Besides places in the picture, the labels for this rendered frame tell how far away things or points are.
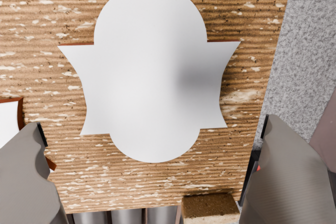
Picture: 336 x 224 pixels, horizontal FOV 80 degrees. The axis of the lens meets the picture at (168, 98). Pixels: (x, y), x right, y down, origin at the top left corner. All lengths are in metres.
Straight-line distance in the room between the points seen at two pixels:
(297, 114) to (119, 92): 0.18
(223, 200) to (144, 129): 0.13
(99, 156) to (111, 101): 0.07
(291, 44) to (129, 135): 0.16
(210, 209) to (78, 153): 0.14
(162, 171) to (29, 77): 0.14
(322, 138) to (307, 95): 1.63
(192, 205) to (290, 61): 0.17
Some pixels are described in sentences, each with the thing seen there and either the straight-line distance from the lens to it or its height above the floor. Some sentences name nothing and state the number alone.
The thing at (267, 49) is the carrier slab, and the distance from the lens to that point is 0.18.
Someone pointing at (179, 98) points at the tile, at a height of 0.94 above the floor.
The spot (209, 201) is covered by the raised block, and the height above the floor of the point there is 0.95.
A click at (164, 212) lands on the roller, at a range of 0.30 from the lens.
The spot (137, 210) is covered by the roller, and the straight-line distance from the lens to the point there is 0.31.
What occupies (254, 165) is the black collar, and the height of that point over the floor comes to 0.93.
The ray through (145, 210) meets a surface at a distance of 0.38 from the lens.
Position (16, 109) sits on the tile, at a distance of 0.19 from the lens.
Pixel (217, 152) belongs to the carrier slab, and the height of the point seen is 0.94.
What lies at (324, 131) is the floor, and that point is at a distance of 1.84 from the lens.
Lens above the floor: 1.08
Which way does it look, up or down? 62 degrees down
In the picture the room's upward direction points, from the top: 170 degrees clockwise
